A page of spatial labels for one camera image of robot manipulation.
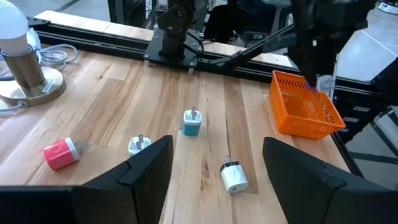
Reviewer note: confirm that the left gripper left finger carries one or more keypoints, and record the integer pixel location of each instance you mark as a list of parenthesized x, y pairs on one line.
[(93, 205)]

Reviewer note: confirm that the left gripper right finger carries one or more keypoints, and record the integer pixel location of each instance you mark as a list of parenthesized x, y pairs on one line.
[(326, 199)]

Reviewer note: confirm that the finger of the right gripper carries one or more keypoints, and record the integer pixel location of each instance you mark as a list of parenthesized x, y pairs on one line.
[(309, 73), (326, 68)]

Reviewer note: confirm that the teal and white charger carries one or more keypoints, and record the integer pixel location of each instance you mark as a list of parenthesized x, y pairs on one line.
[(139, 147), (191, 126)]

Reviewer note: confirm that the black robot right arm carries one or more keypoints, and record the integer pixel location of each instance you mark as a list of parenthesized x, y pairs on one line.
[(174, 25)]

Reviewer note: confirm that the orange plastic basket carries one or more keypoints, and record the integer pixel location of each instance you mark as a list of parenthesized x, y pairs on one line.
[(301, 109)]

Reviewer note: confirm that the red and white charger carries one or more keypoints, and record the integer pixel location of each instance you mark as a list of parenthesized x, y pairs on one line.
[(59, 154)]

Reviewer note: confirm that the person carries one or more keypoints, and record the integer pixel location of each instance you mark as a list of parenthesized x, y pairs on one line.
[(224, 21)]

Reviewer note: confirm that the brass lamp with white bulb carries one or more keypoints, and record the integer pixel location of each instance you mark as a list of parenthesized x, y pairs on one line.
[(18, 62)]

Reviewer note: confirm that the black equipment stand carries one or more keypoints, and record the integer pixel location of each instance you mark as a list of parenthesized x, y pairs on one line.
[(130, 12)]

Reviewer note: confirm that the white silver wall charger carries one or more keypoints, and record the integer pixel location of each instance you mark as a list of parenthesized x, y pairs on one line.
[(234, 177)]

